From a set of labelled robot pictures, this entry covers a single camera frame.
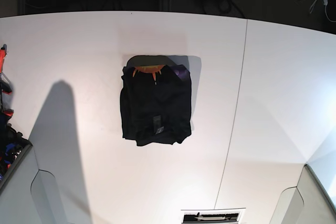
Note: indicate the grey bin with clutter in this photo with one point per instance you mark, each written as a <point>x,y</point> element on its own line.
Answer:
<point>13,148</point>

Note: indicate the printed label card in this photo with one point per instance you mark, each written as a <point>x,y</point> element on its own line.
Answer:
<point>213,216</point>

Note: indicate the grey partition panel right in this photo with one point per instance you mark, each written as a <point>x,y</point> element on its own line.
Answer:
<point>308,202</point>

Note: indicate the black t-shirt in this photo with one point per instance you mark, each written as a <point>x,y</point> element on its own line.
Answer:
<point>156,104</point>

